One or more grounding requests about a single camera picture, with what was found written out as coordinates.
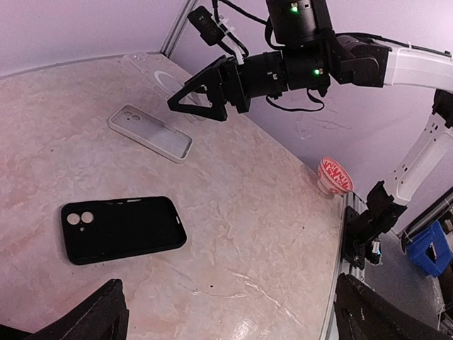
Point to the red white patterned bowl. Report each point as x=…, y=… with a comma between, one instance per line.
x=333, y=179

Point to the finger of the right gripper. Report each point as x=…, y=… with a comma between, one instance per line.
x=212, y=109
x=207, y=79

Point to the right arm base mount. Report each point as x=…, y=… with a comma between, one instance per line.
x=362, y=229

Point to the right aluminium frame post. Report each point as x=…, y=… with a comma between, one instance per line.
x=177, y=28

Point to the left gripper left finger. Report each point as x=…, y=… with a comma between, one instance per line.
x=102, y=315

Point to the black phone case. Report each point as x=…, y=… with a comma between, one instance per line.
x=106, y=230

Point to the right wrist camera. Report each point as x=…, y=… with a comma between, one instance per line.
x=203, y=22

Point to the white translucent phone case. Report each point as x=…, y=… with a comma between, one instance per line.
x=151, y=133

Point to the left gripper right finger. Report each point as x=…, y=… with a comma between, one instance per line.
x=363, y=314

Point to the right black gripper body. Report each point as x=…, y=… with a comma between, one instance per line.
x=232, y=85

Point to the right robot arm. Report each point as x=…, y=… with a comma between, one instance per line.
x=306, y=53

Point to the blue plastic bin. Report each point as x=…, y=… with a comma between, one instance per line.
x=430, y=251

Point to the clear phone case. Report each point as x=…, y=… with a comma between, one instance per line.
x=155, y=82

